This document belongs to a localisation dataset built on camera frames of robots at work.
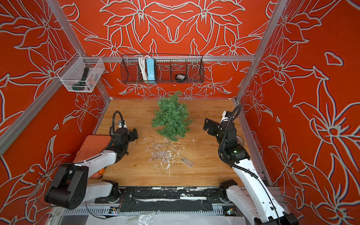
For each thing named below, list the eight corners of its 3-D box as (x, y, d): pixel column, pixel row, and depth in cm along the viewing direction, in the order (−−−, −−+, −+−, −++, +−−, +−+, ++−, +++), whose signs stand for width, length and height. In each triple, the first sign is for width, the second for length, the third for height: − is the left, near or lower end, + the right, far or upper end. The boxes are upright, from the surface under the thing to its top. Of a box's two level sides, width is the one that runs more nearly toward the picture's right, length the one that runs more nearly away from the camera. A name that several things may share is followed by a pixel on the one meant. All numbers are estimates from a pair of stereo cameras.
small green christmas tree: (167, 154, 89) (162, 126, 64) (156, 134, 99) (148, 102, 74) (191, 141, 95) (195, 110, 70) (178, 123, 105) (178, 91, 80)
